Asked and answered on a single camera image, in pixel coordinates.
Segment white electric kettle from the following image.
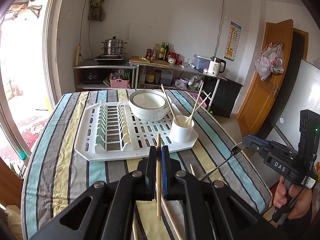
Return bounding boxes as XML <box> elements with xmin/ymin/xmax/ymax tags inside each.
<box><xmin>207</xmin><ymin>56</ymin><xmax>227</xmax><ymax>77</ymax></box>

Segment red patterned rug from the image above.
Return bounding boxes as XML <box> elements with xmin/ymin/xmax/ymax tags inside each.
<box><xmin>0</xmin><ymin>116</ymin><xmax>49</xmax><ymax>160</ymax></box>

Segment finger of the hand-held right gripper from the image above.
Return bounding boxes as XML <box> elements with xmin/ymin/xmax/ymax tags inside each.
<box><xmin>242</xmin><ymin>134</ymin><xmax>271</xmax><ymax>146</ymax></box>
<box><xmin>246</xmin><ymin>141</ymin><xmax>298</xmax><ymax>157</ymax></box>

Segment pink basket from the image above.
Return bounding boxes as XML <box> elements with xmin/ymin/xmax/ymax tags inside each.
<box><xmin>110</xmin><ymin>78</ymin><xmax>130</xmax><ymax>89</ymax></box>

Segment white refrigerator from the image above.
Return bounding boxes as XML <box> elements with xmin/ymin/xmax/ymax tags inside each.
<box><xmin>274</xmin><ymin>59</ymin><xmax>320</xmax><ymax>145</ymax></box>

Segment beige power strip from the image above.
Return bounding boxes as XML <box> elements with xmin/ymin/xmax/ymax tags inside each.
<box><xmin>75</xmin><ymin>45</ymin><xmax>82</xmax><ymax>67</ymax></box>

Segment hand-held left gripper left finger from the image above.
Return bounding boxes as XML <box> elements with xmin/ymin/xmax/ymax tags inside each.
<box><xmin>29</xmin><ymin>146</ymin><xmax>158</xmax><ymax>240</ymax></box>

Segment wooden door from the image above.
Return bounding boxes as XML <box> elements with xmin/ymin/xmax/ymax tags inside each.
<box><xmin>236</xmin><ymin>19</ymin><xmax>293</xmax><ymax>137</ymax></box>

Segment black induction cooker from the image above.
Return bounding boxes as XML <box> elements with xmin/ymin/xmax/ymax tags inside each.
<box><xmin>94</xmin><ymin>53</ymin><xmax>128</xmax><ymax>61</ymax></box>

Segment black covered cabinet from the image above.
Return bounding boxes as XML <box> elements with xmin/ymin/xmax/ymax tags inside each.
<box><xmin>202</xmin><ymin>77</ymin><xmax>243</xmax><ymax>118</ymax></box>

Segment sliding glass door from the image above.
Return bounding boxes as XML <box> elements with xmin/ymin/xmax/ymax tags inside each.
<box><xmin>0</xmin><ymin>0</ymin><xmax>70</xmax><ymax>165</ymax></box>

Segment hanging plastic bags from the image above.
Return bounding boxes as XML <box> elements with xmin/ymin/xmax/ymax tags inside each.
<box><xmin>254</xmin><ymin>42</ymin><xmax>285</xmax><ymax>80</ymax></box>

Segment steel shelf unit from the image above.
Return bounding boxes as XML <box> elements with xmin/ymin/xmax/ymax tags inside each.
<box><xmin>72</xmin><ymin>59</ymin><xmax>139</xmax><ymax>92</ymax></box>

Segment white cup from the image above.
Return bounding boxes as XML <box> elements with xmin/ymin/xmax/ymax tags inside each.
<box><xmin>170</xmin><ymin>115</ymin><xmax>195</xmax><ymax>143</ymax></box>

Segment plastic oil jug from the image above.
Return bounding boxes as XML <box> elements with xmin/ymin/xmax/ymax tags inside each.
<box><xmin>160</xmin><ymin>69</ymin><xmax>174</xmax><ymax>85</ymax></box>

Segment steel kitchen table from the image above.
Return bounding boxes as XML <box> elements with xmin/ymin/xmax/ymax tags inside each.
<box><xmin>129</xmin><ymin>62</ymin><xmax>228</xmax><ymax>110</ymax></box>

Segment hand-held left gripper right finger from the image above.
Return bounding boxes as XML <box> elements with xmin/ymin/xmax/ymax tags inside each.
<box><xmin>161</xmin><ymin>145</ymin><xmax>278</xmax><ymax>240</ymax></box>

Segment crumpled plastic bags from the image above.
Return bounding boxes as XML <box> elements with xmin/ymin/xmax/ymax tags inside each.
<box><xmin>189</xmin><ymin>76</ymin><xmax>204</xmax><ymax>90</ymax></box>

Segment white dish rack tray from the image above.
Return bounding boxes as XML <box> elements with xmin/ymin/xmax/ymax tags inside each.
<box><xmin>74</xmin><ymin>99</ymin><xmax>199</xmax><ymax>162</ymax></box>

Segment wooden cutting board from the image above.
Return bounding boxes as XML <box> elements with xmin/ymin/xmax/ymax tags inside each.
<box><xmin>129</xmin><ymin>56</ymin><xmax>170</xmax><ymax>67</ymax></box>

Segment hanging green cloth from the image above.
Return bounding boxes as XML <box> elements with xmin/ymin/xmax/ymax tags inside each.
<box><xmin>88</xmin><ymin>0</ymin><xmax>107</xmax><ymax>22</ymax></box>

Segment stainless steamer pot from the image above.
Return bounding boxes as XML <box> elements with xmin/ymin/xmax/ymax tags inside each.
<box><xmin>101</xmin><ymin>36</ymin><xmax>127</xmax><ymax>55</ymax></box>

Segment black rice cooker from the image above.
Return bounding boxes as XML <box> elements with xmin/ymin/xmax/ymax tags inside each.
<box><xmin>84</xmin><ymin>70</ymin><xmax>99</xmax><ymax>84</ymax></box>

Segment clear plastic container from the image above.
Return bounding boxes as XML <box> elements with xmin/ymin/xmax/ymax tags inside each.
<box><xmin>194</xmin><ymin>54</ymin><xmax>212</xmax><ymax>69</ymax></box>

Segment person's right hand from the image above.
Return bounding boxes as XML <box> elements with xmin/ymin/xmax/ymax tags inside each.
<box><xmin>272</xmin><ymin>176</ymin><xmax>313</xmax><ymax>219</ymax></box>

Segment white bowl black rim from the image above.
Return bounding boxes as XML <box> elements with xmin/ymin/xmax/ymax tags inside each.
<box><xmin>132</xmin><ymin>92</ymin><xmax>171</xmax><ymax>122</ymax></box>
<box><xmin>129</xmin><ymin>89</ymin><xmax>167</xmax><ymax>117</ymax></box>

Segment metal fork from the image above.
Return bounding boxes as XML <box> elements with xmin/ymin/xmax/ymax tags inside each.
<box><xmin>198</xmin><ymin>142</ymin><xmax>247</xmax><ymax>180</ymax></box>

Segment striped tablecloth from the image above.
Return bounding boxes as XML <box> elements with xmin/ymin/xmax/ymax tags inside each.
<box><xmin>21</xmin><ymin>89</ymin><xmax>273</xmax><ymax>240</ymax></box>

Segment giraffe height chart poster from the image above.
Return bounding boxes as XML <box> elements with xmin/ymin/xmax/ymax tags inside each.
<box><xmin>226</xmin><ymin>21</ymin><xmax>242</xmax><ymax>62</ymax></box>

